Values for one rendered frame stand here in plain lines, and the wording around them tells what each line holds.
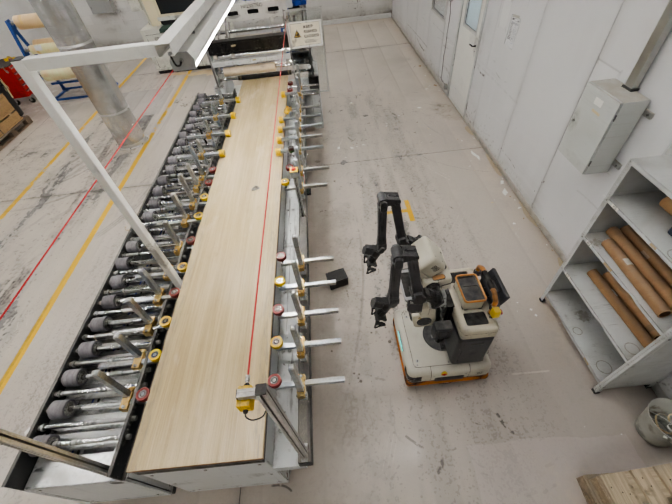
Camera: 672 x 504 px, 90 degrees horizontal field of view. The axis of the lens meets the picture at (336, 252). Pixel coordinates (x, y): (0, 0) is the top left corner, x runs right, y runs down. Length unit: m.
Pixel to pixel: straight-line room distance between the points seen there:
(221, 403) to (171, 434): 0.29
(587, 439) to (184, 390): 2.81
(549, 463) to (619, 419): 0.67
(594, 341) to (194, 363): 3.10
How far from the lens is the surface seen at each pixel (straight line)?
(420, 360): 2.85
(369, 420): 2.96
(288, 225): 3.36
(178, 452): 2.23
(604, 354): 3.55
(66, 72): 10.08
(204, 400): 2.27
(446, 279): 2.09
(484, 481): 2.99
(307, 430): 2.25
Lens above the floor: 2.86
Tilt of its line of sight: 48 degrees down
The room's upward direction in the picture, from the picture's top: 7 degrees counter-clockwise
